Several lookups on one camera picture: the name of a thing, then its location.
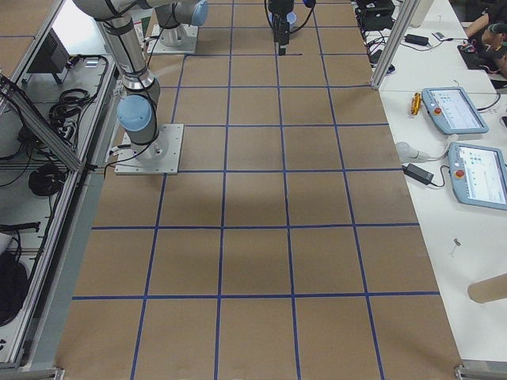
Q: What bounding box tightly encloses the black power brick far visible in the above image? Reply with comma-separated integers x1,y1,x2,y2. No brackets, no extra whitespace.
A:
404,34,429,47

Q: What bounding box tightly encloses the upper teach pendant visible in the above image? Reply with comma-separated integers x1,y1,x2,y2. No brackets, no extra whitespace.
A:
421,87,489,135

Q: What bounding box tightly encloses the coiled black cable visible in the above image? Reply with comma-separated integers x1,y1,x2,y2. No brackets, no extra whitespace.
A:
28,161,67,198

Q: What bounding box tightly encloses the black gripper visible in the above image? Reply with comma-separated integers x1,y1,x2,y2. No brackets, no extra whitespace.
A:
267,0,294,55

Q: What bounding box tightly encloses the white light bulb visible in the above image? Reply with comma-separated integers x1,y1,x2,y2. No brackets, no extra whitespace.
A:
395,142,429,163

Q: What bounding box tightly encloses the cardboard tube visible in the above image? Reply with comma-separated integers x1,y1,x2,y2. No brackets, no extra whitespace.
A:
467,273,507,304

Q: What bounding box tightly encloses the black power adapter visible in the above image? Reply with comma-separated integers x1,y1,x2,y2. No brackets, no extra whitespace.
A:
402,163,434,185

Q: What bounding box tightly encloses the lower teach pendant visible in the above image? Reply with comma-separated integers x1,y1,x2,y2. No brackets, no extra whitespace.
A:
448,142,506,211

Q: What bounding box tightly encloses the aluminium diagonal strut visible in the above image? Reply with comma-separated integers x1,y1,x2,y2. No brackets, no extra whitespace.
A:
1,74,84,173

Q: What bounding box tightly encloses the teach pendant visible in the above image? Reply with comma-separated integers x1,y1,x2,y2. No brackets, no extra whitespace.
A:
448,142,506,211
421,87,489,135

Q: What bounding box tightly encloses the aluminium frame post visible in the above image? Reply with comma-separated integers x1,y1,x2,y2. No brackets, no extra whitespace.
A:
371,0,420,89

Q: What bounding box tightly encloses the yellow screwdriver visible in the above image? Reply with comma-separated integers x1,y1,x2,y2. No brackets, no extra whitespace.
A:
410,93,421,116

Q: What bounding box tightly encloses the black monitor box left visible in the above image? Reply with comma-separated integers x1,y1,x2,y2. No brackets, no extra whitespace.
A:
28,28,70,84

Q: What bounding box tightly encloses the blue bowl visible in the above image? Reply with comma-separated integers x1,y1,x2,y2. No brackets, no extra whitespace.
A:
268,12,297,29

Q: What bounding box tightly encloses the black electronics box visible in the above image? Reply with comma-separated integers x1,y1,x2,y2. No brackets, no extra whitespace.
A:
355,0,395,32

